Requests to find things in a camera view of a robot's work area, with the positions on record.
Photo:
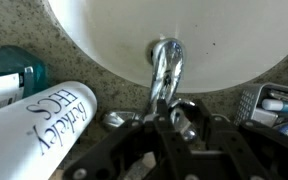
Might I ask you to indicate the white Berkeley EECS bottle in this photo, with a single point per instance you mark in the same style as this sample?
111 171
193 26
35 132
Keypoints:
24 140

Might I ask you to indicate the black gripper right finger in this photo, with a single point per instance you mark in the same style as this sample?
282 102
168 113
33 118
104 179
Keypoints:
237 150

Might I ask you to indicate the white oval sink basin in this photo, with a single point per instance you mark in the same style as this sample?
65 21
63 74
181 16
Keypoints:
217 33

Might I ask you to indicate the small white box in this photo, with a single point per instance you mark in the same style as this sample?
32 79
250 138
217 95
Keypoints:
262 116

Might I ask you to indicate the silver flat packet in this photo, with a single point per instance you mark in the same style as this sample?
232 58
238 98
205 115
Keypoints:
284 96

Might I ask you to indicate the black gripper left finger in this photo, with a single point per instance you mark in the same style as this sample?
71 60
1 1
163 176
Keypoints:
164 143

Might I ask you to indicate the teal mouthwash bottle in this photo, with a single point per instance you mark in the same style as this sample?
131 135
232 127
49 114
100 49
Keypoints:
14 63

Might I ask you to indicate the grey mesh basket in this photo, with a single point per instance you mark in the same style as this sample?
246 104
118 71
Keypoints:
247 100

